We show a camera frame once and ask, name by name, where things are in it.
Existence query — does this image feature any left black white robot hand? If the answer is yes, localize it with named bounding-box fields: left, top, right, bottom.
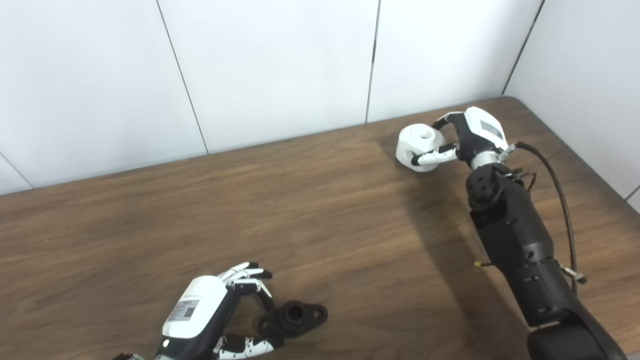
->
left=155, top=261, right=283, bottom=360

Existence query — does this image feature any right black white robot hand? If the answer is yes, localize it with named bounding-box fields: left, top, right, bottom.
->
left=411, top=106, right=510, bottom=168

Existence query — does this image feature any round white plastic piece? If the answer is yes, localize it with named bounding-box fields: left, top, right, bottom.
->
left=396, top=124, right=448, bottom=173

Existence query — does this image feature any black flanged holder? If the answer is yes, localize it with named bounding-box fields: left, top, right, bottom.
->
left=258, top=300, right=329, bottom=338

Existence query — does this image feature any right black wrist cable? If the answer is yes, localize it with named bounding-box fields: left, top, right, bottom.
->
left=500, top=141, right=587, bottom=296

